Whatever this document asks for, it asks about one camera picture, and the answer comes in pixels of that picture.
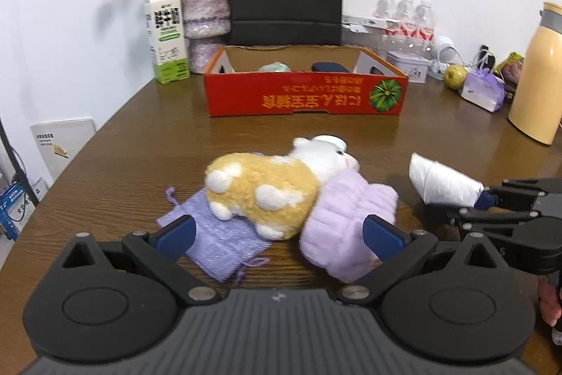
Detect blue box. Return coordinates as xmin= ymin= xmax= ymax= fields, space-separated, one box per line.
xmin=0 ymin=176 xmax=50 ymax=243

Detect colourful snack packet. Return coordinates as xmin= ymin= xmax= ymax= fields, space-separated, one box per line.
xmin=495 ymin=52 xmax=526 ymax=88

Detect purple white tissue packet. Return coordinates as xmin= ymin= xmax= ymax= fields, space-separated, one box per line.
xmin=459 ymin=68 xmax=507 ymax=112

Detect white book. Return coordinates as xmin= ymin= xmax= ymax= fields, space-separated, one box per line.
xmin=30 ymin=117 xmax=97 ymax=188

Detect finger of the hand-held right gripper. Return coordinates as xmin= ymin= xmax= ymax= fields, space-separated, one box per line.
xmin=445 ymin=206 xmax=543 ymax=241
xmin=473 ymin=178 xmax=562 ymax=211

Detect white charger cables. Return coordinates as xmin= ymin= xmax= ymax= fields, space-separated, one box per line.
xmin=475 ymin=45 xmax=498 ymax=71

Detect person's right hand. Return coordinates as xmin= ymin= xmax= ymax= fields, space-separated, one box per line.
xmin=538 ymin=275 xmax=562 ymax=328

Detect long white box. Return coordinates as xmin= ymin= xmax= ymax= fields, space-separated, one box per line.
xmin=341 ymin=14 xmax=397 ymax=34

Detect grey tin box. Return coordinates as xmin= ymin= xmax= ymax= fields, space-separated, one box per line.
xmin=386 ymin=51 xmax=431 ymax=84

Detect red cardboard box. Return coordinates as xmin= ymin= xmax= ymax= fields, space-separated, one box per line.
xmin=203 ymin=45 xmax=409 ymax=118

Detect small white fan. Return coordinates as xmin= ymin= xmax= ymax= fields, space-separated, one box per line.
xmin=432 ymin=35 xmax=458 ymax=71

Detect yellow white plush toy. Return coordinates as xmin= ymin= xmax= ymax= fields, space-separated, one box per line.
xmin=205 ymin=134 xmax=361 ymax=240

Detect black light stand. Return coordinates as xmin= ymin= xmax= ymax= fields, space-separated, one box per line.
xmin=0 ymin=117 xmax=43 ymax=205

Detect yellow green apple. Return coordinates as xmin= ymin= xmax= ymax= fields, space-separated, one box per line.
xmin=443 ymin=65 xmax=468 ymax=90

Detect clear water bottle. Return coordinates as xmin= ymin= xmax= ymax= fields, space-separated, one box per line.
xmin=413 ymin=0 xmax=437 ymax=44
xmin=396 ymin=0 xmax=417 ymax=39
xmin=373 ymin=0 xmax=399 ymax=37

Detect white green milk carton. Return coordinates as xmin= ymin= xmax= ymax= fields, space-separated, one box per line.
xmin=144 ymin=0 xmax=192 ymax=85

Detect yellow thermos jug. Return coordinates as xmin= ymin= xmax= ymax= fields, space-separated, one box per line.
xmin=508 ymin=2 xmax=562 ymax=146

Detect navy zip case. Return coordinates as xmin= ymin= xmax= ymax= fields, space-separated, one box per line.
xmin=311 ymin=61 xmax=348 ymax=73

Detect purple fluffy headband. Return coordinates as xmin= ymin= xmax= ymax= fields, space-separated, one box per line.
xmin=299 ymin=170 xmax=400 ymax=284

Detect purple drawstring pouch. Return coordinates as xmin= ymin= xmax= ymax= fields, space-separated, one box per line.
xmin=156 ymin=186 xmax=270 ymax=283

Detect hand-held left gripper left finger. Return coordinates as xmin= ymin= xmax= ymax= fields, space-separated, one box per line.
xmin=61 ymin=214 xmax=222 ymax=304

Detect purple ceramic vase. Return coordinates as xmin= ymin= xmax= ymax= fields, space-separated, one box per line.
xmin=177 ymin=0 xmax=231 ymax=75

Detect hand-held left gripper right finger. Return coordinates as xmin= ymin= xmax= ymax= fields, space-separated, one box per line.
xmin=336 ymin=214 xmax=501 ymax=304

